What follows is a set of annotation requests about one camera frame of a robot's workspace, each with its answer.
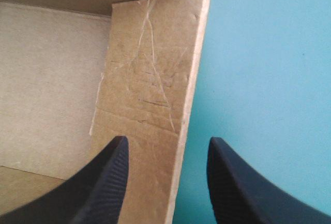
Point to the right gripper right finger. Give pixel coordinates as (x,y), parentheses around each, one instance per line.
(245,195)

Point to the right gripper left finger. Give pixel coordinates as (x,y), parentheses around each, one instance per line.
(98,190)

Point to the brown cardboard box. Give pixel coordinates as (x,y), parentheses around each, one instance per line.
(144,79)

